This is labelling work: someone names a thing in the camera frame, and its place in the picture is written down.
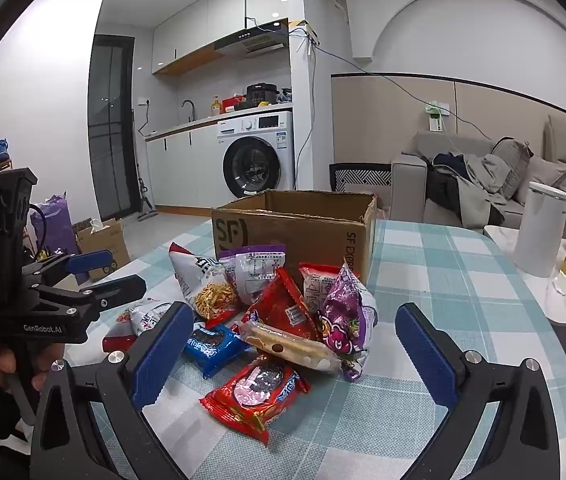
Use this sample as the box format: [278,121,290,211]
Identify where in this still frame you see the purple plastic bag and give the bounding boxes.
[30,192,81,283]

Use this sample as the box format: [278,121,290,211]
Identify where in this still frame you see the white side table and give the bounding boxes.
[483,225,566,326]

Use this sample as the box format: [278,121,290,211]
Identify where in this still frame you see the black patterned basket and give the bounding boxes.
[329,162,394,193]

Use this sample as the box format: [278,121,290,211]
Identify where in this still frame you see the range hood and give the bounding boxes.
[213,30,291,58]

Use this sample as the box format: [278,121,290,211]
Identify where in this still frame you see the grey pillow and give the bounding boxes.
[493,137,534,201]
[525,155,566,206]

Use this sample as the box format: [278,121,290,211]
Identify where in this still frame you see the white wall cabinets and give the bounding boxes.
[152,0,288,77]

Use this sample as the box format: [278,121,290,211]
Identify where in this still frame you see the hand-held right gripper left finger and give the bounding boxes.
[28,301,195,480]

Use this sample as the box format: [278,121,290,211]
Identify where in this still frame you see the red cookie packet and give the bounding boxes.
[199,355,311,446]

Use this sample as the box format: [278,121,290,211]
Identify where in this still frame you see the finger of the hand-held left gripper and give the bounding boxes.
[22,250,114,286]
[29,274,148,321]

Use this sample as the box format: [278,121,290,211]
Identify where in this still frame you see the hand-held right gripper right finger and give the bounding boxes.
[395,302,566,480]

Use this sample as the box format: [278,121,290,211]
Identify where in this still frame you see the wall control panel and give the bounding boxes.
[424,101,450,133]

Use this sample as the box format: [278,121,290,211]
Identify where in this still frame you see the dark glass door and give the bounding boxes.
[87,34,136,221]

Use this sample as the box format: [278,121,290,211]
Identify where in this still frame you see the small red snack packet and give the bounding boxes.
[102,332,139,356]

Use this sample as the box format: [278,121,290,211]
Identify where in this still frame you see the mop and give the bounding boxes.
[133,110,156,221]

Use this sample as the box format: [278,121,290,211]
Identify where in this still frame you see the grey sofa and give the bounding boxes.
[390,115,566,233]

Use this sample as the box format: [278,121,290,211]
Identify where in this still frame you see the checked tablecloth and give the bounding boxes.
[63,217,566,480]

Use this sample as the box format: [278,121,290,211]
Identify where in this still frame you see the white printed snack packet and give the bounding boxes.
[118,299,179,336]

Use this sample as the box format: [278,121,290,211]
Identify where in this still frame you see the white red-edged snack packet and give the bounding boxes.
[299,262,349,311]

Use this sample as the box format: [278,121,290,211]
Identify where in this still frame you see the white noodle snack bag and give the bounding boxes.
[169,242,244,321]

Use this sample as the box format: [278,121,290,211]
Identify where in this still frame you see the white kettle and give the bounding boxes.
[513,181,566,278]

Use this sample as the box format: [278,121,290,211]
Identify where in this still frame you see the white base cabinets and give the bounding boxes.
[144,127,226,211]

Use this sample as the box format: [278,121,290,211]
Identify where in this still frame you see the white washing machine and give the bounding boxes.
[215,110,296,201]

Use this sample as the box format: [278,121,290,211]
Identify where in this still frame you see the small cardboard box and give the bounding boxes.
[73,217,131,283]

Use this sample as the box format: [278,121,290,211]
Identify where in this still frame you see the purple snack bag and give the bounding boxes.
[319,260,379,383]

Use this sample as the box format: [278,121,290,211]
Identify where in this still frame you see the brown cardboard box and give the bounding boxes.
[211,189,379,286]

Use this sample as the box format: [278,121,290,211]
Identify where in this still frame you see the white labelled snack packet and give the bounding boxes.
[219,245,289,306]

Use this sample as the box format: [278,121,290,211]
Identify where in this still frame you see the black pressure cooker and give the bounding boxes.
[244,82,279,109]

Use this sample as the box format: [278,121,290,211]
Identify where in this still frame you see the blue cookie packet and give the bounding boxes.
[183,322,253,380]

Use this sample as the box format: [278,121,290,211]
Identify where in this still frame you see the pile of clothes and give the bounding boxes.
[425,152,514,228]

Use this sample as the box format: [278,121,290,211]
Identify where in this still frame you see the beige biscuit packet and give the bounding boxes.
[238,321,341,373]

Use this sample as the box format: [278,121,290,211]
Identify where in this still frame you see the red chips packet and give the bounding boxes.
[240,267,324,356]

